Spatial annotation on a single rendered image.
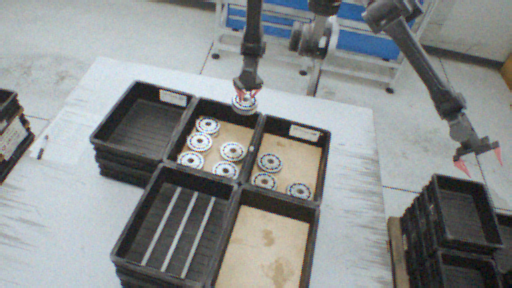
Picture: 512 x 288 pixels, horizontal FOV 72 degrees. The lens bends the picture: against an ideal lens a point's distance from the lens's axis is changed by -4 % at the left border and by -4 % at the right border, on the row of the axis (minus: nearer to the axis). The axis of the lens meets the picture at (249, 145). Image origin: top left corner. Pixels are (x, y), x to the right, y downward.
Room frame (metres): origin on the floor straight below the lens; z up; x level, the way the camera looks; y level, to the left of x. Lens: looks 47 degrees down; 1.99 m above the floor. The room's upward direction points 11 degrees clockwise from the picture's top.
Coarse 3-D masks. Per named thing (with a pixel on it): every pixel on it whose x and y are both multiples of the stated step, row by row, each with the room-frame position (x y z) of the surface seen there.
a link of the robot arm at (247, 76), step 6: (264, 42) 1.11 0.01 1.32; (264, 48) 1.09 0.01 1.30; (240, 54) 1.09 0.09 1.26; (246, 54) 1.09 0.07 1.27; (252, 54) 1.10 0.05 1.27; (258, 54) 1.10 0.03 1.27; (246, 60) 1.06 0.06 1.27; (252, 60) 1.06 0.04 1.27; (246, 66) 1.03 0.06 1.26; (252, 66) 1.03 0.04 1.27; (240, 72) 1.02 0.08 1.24; (246, 72) 1.01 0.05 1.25; (252, 72) 1.01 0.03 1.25; (240, 78) 1.01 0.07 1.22; (246, 78) 1.01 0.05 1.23; (252, 78) 1.01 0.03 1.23; (246, 84) 1.01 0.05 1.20
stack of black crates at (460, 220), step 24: (432, 192) 1.26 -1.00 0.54; (456, 192) 1.33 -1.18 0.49; (480, 192) 1.30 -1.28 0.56; (408, 216) 1.28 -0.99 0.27; (432, 216) 1.13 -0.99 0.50; (456, 216) 1.17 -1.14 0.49; (480, 216) 1.18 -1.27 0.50; (408, 240) 1.15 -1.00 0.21; (432, 240) 1.01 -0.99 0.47; (456, 240) 0.95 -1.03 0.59; (480, 240) 1.04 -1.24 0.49; (408, 264) 1.02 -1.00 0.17
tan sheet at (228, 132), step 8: (224, 128) 1.15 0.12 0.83; (232, 128) 1.16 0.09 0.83; (240, 128) 1.17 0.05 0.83; (248, 128) 1.18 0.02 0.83; (216, 136) 1.09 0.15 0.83; (224, 136) 1.10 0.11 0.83; (232, 136) 1.11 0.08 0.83; (240, 136) 1.12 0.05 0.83; (248, 136) 1.13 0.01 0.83; (216, 144) 1.05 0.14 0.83; (248, 144) 1.08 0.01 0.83; (184, 152) 0.97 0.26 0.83; (216, 152) 1.01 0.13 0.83; (208, 160) 0.96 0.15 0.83; (216, 160) 0.96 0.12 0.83; (208, 168) 0.91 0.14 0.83; (240, 168) 0.94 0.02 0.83
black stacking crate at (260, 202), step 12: (252, 192) 0.77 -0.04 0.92; (240, 204) 0.78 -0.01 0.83; (252, 204) 0.77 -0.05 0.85; (264, 204) 0.77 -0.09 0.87; (276, 204) 0.76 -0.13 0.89; (288, 204) 0.76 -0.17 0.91; (288, 216) 0.76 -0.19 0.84; (300, 216) 0.75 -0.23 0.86; (312, 216) 0.75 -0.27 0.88; (312, 228) 0.68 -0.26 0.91; (228, 240) 0.62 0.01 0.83; (216, 276) 0.49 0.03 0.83; (300, 276) 0.54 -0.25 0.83
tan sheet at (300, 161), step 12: (264, 144) 1.10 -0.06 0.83; (276, 144) 1.11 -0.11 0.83; (288, 144) 1.13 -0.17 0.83; (300, 144) 1.14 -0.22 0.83; (288, 156) 1.06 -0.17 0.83; (300, 156) 1.07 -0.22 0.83; (312, 156) 1.08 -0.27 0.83; (288, 168) 0.99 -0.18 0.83; (300, 168) 1.00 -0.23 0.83; (312, 168) 1.02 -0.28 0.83; (288, 180) 0.93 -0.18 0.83; (300, 180) 0.94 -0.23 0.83; (312, 180) 0.95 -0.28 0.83
